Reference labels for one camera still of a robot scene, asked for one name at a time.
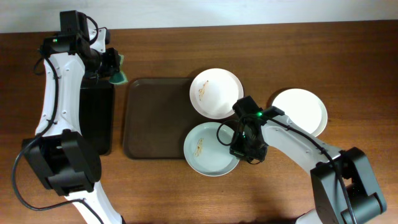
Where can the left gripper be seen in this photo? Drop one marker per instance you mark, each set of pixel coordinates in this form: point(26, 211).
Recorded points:
point(113, 62)

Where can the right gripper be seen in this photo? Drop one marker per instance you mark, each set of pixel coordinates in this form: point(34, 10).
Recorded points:
point(249, 149)

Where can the pale blue plate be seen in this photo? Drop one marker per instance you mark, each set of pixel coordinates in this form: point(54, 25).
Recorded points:
point(204, 152)

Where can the green scrubbing sponge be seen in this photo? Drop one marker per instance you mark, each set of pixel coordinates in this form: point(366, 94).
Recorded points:
point(119, 78)

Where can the white plate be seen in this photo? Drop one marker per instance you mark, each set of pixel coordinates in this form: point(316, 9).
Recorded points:
point(304, 108)
point(213, 92)

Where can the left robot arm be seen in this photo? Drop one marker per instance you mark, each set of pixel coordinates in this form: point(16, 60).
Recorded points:
point(61, 158)

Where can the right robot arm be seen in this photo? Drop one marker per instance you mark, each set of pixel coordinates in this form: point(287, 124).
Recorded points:
point(345, 189)

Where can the black rectangular sponge tray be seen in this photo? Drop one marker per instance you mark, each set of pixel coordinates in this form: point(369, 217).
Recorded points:
point(96, 114)

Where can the brown plastic serving tray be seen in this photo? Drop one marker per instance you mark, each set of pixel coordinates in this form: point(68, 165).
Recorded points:
point(158, 117)

